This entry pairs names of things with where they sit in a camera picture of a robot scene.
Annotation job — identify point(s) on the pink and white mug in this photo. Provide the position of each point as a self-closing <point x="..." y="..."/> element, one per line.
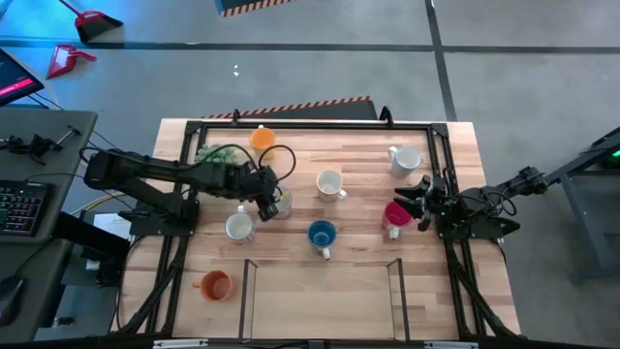
<point x="397" y="219"/>

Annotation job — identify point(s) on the yellow-orange mug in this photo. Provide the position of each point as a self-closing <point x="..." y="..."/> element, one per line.
<point x="262" y="139"/>

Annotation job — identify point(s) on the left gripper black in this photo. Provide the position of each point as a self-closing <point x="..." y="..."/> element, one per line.
<point x="252" y="181"/>

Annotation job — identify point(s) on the grey desk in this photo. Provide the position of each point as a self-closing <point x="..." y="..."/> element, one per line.
<point x="48" y="121"/>

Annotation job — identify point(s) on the white paper sheet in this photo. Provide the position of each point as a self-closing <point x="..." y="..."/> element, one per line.
<point x="114" y="224"/>

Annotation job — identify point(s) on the orange faceted mug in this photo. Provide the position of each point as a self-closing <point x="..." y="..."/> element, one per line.
<point x="215" y="287"/>

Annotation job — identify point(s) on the white floor scrap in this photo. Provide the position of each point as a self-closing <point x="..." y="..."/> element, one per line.
<point x="236" y="70"/>

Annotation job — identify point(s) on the red and black brush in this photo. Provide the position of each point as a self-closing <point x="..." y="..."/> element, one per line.
<point x="97" y="26"/>

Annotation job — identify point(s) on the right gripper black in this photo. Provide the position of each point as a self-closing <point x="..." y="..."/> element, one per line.
<point x="442" y="199"/>

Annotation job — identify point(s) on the hazard-striped black box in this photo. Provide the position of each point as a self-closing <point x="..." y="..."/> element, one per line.
<point x="315" y="112"/>

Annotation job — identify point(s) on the green plant in white pot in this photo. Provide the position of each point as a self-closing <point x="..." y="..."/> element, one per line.
<point x="218" y="155"/>

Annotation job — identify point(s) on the red dustpan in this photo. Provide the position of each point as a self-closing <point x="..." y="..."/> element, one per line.
<point x="65" y="60"/>

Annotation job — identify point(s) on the black box under desk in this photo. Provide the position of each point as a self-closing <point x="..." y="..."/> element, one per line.
<point x="92" y="237"/>

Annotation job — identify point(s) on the black clamp tool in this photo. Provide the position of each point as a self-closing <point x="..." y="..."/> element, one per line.
<point x="36" y="144"/>

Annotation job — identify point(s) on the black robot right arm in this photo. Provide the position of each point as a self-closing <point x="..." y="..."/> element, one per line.
<point x="477" y="203"/>

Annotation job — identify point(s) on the hazard-striped black platform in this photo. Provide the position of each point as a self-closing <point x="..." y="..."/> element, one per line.
<point x="237" y="4"/>

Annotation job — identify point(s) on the backlit black keyboard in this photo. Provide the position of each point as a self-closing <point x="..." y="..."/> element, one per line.
<point x="21" y="208"/>

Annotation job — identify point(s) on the black computer mouse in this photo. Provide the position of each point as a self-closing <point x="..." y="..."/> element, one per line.
<point x="9" y="298"/>

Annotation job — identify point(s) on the black metal stand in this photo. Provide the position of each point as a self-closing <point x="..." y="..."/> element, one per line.
<point x="586" y="223"/>

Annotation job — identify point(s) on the silver grey mug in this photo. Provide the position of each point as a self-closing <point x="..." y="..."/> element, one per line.
<point x="239" y="228"/>

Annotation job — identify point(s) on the black computer monitor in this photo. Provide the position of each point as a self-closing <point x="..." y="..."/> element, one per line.
<point x="14" y="77"/>

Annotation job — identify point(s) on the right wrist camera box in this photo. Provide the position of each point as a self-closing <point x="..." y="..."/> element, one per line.
<point x="425" y="223"/>

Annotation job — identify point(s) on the silver metal bracket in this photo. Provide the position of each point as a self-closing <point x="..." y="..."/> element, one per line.
<point x="450" y="345"/>
<point x="179" y="344"/>

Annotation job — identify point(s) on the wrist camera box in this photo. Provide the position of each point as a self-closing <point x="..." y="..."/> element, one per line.
<point x="425" y="223"/>
<point x="268" y="211"/>

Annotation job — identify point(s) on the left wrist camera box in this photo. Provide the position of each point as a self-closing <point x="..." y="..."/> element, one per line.
<point x="268" y="211"/>

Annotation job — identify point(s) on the blue and white mug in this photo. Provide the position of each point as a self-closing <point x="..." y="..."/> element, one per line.
<point x="322" y="235"/>

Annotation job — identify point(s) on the teal floral patterned mug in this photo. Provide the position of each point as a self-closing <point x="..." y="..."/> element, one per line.
<point x="407" y="160"/>

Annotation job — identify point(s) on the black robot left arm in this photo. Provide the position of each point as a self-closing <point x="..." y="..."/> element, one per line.
<point x="145" y="169"/>

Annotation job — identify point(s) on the yellow-rimmed patterned white mug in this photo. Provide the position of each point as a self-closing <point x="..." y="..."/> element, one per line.
<point x="329" y="184"/>

